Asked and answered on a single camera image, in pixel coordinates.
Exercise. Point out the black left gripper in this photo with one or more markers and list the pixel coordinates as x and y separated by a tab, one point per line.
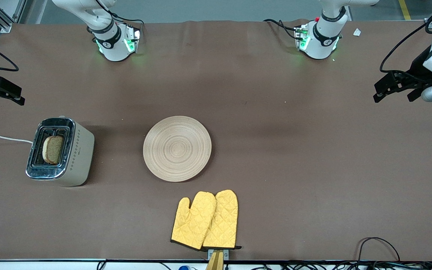
418	68

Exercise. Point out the brown bread slice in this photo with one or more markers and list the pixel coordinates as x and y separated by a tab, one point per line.
53	150

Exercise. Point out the round wooden plate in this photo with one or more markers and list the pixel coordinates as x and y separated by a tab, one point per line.
178	150

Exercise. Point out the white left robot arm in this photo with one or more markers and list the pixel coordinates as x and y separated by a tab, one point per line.
322	37

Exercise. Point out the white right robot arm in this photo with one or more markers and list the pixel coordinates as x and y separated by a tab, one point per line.
111	41

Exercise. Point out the beige chrome two-slot toaster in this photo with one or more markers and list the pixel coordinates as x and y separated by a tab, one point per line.
81	157

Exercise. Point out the small white paper scrap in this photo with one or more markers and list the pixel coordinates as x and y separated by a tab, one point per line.
357	32

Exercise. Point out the brown table cover cloth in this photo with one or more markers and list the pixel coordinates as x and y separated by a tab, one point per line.
275	131

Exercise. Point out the yellow quilted oven mitt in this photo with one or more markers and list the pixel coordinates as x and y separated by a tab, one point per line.
193	221
225	217

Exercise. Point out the small blue cap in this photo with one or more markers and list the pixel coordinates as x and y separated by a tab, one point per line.
184	267

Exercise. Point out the wooden stick camera mount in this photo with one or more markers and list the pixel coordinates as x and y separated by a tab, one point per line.
216	262

